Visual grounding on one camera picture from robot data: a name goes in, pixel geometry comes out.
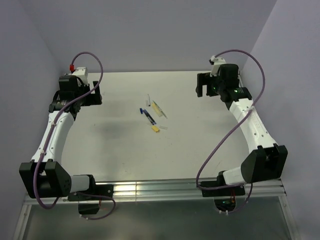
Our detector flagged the purple cable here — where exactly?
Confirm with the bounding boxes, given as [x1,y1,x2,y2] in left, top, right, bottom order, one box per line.
[195,49,266,213]
[34,51,117,221]

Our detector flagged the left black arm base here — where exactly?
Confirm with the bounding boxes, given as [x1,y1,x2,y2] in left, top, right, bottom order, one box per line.
[67,184,116,220]

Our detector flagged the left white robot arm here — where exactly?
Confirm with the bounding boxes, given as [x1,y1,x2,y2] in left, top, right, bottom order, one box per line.
[19,75,102,200]

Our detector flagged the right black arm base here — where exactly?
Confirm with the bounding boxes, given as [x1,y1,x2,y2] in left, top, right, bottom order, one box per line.
[200,180,246,215]

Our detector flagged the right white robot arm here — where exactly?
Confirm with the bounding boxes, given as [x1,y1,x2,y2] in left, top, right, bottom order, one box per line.
[195,63,288,195]

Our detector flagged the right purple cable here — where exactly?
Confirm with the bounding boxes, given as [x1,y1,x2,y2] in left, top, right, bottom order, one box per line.
[195,49,266,213]

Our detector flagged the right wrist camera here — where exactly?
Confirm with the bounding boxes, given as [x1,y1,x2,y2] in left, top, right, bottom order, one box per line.
[209,55,226,77]

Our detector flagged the yellow highlighter cap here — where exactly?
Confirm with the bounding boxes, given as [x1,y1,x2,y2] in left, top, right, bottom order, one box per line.
[151,125,160,133]

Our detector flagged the aluminium rail frame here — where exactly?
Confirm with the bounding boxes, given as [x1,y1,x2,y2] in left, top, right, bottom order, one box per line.
[14,71,300,240]

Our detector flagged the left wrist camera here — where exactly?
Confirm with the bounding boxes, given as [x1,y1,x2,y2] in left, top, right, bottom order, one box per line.
[70,67,88,82]

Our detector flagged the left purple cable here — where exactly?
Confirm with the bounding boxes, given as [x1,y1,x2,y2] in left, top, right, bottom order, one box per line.
[34,51,117,221]

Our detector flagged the blue barrel pen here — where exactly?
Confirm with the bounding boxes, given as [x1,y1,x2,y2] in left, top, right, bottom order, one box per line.
[143,111,156,125]

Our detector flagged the yellow highlighter pen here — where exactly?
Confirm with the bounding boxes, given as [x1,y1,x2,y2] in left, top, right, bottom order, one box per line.
[151,102,163,117]

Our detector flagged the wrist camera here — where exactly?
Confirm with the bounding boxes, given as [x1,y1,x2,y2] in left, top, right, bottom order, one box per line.
[209,55,226,77]
[70,67,88,82]

